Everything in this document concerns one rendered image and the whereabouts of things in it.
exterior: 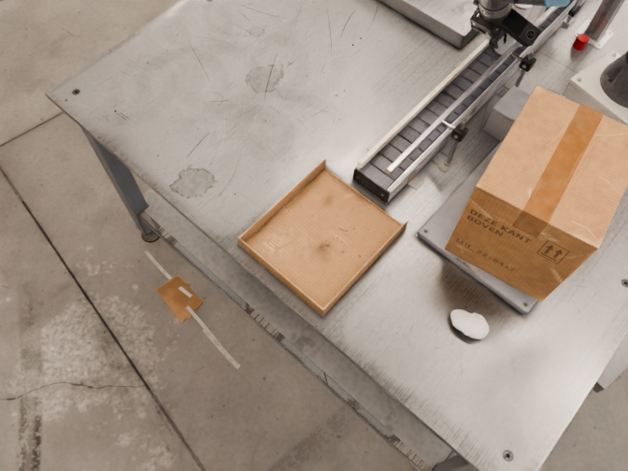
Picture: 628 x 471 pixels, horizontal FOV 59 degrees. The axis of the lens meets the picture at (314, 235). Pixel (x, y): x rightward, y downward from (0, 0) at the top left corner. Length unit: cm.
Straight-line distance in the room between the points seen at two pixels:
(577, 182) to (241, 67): 94
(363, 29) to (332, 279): 81
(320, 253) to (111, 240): 125
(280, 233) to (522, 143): 56
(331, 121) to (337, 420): 104
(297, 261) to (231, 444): 91
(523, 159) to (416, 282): 36
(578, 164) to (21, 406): 189
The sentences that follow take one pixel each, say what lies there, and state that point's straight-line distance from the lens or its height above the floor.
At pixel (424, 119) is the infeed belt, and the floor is 88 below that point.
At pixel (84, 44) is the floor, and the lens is 309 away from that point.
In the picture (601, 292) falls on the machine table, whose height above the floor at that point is 83.
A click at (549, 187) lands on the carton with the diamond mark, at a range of 113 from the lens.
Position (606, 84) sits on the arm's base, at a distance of 162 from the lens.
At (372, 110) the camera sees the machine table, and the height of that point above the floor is 83.
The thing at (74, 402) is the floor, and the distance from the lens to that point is 218.
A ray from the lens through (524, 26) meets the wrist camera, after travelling 149.
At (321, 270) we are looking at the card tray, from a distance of 127.
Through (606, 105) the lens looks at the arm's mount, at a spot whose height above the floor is 92.
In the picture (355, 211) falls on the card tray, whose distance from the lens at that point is 134.
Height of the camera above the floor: 199
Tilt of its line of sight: 62 degrees down
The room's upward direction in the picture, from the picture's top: 2 degrees clockwise
